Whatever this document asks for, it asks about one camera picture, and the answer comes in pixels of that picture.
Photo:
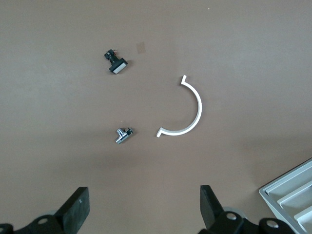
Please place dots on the black switch with white face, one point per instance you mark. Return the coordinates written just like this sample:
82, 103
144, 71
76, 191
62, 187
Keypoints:
118, 67

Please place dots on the white drawer cabinet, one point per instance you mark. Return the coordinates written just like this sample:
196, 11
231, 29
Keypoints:
292, 174

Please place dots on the clear tape patch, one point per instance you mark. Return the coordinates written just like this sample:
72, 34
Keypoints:
141, 47

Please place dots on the white semicircular plastic bracket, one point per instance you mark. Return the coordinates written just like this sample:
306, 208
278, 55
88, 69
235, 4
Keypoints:
199, 107

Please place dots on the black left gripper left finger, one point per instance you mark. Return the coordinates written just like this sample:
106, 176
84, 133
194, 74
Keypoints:
73, 214

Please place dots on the white plastic drawer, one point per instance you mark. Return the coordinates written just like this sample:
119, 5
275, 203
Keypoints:
299, 202
292, 187
307, 219

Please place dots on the chrome T-shaped fitting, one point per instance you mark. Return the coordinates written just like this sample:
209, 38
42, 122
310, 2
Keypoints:
121, 135

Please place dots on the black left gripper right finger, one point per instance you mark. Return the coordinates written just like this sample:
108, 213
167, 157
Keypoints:
210, 212

